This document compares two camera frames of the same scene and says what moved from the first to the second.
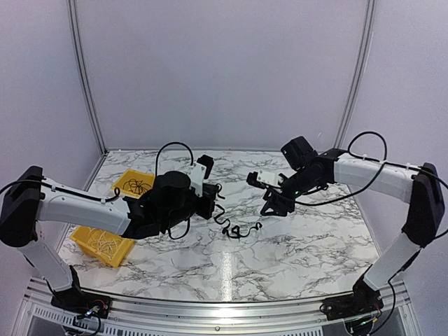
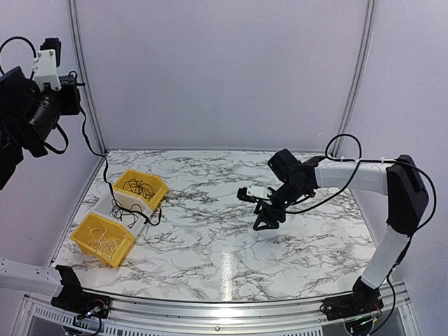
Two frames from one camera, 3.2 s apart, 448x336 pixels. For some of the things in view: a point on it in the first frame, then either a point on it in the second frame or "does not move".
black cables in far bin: x=135 y=186 does not move
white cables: x=99 y=240 does not move
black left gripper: x=210 y=190 → x=73 y=106
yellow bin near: x=107 y=247 does not move
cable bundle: x=234 y=232 → x=131 y=213
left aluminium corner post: x=77 y=37 does not move
